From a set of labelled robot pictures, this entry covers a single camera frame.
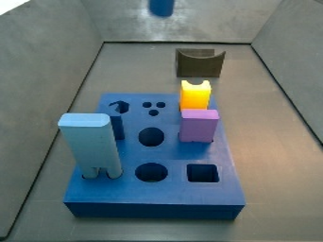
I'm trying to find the black curved cradle stand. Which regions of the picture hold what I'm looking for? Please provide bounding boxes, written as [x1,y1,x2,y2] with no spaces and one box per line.
[174,48,225,78]

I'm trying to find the light blue tall peg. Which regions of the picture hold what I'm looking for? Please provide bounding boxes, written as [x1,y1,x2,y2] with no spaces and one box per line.
[57,113,122,179]

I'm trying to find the yellow notched block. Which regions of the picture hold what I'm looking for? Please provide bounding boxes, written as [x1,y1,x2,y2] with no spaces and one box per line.
[178,80,212,110]

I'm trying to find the blue peg board block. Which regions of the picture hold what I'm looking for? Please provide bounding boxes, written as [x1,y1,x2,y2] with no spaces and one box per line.
[62,93,244,219]

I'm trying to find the blue cylinder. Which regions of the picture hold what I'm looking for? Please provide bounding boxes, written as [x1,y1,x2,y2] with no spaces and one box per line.
[149,0,173,17]

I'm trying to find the purple block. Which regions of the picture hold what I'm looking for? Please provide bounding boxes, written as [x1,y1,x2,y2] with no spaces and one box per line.
[178,109,219,143]

